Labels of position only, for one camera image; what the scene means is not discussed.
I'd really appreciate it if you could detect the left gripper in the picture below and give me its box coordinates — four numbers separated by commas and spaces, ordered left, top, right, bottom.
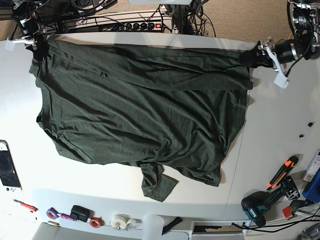
238, 37, 298, 72

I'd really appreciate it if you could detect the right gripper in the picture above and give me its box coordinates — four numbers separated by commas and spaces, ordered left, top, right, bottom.
12, 22, 49, 62

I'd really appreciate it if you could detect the dark green t-shirt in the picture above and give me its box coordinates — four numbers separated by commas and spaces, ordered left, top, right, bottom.
29, 40, 253, 202

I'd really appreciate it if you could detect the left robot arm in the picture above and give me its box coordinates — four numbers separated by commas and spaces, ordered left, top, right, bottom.
239, 0, 320, 70

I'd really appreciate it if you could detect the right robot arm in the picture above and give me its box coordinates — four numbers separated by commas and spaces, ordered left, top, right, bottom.
5, 0, 48, 62

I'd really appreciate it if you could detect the white handheld game console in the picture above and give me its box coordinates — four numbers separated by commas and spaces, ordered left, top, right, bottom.
0, 140, 22, 193

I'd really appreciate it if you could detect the black power strip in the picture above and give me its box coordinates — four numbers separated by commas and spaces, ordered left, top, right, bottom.
68, 22, 172, 33

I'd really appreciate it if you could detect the orange black utility knife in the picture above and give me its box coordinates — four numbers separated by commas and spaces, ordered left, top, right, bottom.
266, 155, 299, 191

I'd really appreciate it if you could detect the blue box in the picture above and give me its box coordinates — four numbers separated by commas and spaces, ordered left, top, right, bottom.
302, 166, 320, 203

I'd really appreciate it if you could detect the teal black power drill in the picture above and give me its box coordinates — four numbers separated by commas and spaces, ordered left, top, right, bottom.
241, 176, 300, 228

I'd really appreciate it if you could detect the red screwdriver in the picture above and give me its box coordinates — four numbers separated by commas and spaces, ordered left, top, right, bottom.
12, 199, 38, 213

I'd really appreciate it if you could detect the red square tag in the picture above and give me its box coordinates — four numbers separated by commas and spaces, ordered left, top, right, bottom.
282, 206, 294, 219

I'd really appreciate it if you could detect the purple tape roll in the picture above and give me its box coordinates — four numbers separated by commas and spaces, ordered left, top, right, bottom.
46, 207, 59, 220

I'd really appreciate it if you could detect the red tape roll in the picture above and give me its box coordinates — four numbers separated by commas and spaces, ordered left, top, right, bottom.
89, 217, 103, 229

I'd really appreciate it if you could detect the white tape dispenser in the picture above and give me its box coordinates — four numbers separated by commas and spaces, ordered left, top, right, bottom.
109, 214, 142, 231

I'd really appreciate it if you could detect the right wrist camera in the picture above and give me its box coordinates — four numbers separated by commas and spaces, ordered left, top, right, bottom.
4, 38, 16, 52

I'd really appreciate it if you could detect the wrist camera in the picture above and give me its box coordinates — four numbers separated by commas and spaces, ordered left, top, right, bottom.
273, 72, 289, 89
4, 38, 16, 52

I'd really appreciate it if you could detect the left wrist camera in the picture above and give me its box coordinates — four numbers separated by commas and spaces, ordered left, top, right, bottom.
273, 72, 289, 89

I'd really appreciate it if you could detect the black action camera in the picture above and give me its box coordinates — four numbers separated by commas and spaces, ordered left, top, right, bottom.
70, 205, 94, 223

